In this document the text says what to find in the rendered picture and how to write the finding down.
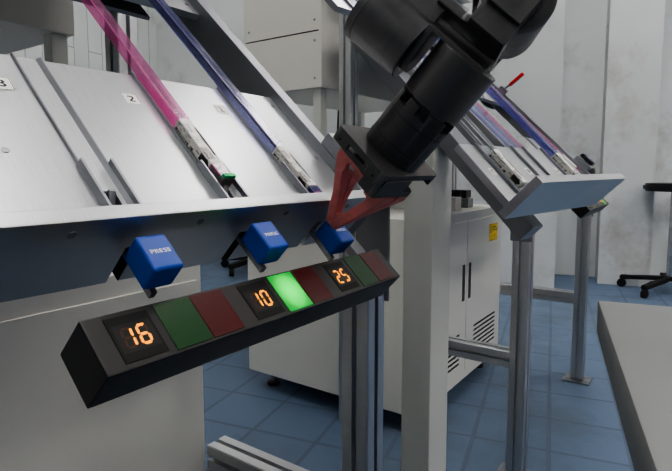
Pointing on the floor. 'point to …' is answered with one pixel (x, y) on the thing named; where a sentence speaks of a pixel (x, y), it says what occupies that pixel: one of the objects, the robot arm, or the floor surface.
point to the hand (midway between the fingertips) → (336, 219)
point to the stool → (667, 250)
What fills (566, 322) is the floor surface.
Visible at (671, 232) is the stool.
